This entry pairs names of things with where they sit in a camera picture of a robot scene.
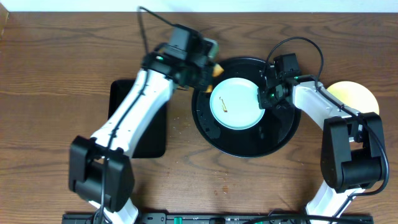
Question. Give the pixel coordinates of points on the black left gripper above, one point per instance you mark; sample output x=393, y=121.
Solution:
x=204, y=76

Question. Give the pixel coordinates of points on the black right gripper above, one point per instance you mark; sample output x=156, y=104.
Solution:
x=265, y=102

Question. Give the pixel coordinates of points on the green and yellow sponge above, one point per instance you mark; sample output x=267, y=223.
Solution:
x=217, y=71

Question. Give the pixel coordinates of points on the light green plate with stain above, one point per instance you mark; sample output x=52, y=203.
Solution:
x=234, y=104

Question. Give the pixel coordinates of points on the yellow plate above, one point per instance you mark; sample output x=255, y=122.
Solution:
x=355, y=96

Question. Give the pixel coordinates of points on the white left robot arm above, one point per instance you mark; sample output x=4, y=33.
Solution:
x=100, y=170

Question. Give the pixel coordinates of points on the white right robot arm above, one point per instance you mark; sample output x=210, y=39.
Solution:
x=353, y=155

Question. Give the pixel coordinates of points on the round black tray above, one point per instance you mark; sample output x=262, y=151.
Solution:
x=275, y=128

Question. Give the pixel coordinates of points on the rectangular black tray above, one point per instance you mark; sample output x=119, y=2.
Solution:
x=152, y=143

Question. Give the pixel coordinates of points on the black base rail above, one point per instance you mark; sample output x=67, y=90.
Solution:
x=162, y=218

